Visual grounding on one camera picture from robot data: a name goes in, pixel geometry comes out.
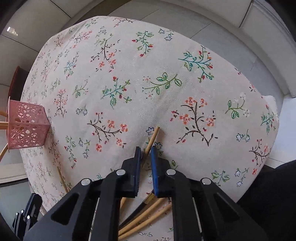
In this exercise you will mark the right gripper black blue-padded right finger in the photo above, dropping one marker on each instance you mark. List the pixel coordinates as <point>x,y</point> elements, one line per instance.
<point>162,185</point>

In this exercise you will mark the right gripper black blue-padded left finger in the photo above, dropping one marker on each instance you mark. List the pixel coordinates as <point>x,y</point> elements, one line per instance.
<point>131,178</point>

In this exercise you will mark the bamboo chopstick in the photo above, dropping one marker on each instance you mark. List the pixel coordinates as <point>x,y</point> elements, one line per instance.
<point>62,180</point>
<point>145,223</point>
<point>146,152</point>
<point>3,152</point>
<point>3,113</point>
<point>150,211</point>
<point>4,125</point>

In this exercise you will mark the black chopstick on table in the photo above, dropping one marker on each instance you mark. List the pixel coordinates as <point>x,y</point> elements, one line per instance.
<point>138,210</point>

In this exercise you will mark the bamboo chopstick by table edge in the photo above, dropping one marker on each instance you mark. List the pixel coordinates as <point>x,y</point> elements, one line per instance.
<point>62,180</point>

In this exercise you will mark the floral tablecloth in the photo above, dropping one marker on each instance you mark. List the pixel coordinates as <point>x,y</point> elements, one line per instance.
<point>106,84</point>

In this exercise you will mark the pink perforated utensil holder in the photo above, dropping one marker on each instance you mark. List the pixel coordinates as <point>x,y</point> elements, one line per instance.
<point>28,125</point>

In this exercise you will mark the red-rimmed dark trash bin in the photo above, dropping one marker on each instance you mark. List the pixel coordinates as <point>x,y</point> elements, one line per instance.
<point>17,83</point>

